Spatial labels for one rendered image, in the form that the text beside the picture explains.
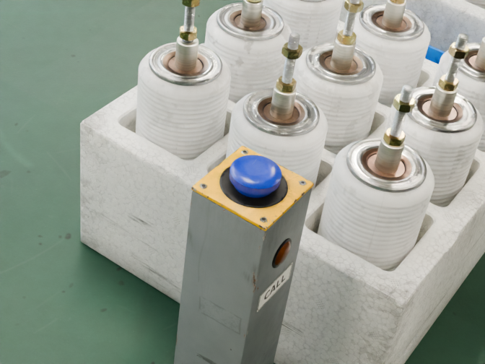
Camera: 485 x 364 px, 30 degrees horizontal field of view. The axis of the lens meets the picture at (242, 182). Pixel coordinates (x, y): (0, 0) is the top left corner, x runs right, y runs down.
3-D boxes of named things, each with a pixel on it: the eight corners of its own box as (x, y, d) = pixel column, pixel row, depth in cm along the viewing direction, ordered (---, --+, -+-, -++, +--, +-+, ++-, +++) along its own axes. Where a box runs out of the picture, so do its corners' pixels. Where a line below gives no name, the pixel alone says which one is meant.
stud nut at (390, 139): (390, 131, 83) (392, 124, 83) (406, 139, 83) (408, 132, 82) (380, 141, 82) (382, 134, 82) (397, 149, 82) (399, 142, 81)
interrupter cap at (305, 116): (246, 137, 86) (247, 131, 85) (239, 91, 91) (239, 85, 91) (324, 140, 87) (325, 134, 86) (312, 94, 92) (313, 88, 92)
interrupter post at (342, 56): (325, 61, 97) (330, 35, 95) (344, 58, 98) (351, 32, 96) (335, 74, 96) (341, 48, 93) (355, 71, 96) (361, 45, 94)
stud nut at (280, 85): (276, 92, 86) (277, 85, 86) (274, 81, 87) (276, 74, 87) (296, 93, 86) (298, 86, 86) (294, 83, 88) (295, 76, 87)
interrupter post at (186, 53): (199, 63, 94) (202, 36, 92) (193, 76, 92) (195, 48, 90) (177, 58, 94) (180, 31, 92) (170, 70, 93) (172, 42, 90)
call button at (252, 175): (287, 188, 71) (291, 168, 70) (260, 214, 69) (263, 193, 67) (246, 165, 73) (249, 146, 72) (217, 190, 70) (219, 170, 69)
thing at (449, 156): (382, 196, 109) (418, 72, 97) (454, 234, 105) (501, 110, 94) (342, 238, 103) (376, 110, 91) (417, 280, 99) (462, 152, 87)
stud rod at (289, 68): (278, 104, 87) (290, 37, 83) (277, 97, 88) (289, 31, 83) (289, 104, 88) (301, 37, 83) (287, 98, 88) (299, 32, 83)
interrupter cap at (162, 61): (229, 56, 96) (230, 50, 95) (211, 95, 90) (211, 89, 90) (161, 40, 97) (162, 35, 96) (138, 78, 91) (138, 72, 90)
